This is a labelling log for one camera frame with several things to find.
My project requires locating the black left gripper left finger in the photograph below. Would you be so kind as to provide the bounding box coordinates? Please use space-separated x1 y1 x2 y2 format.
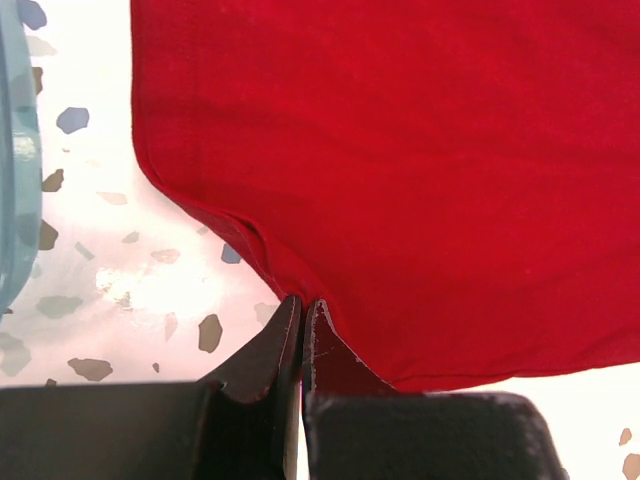
1 296 301 479

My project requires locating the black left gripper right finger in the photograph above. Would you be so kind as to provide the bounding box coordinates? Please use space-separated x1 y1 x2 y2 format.
302 300 565 480

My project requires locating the dark red t shirt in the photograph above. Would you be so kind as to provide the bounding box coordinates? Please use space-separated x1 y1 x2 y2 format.
131 1 639 392

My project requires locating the translucent blue plastic bin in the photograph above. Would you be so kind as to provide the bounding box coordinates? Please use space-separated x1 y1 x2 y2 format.
1 1 42 309

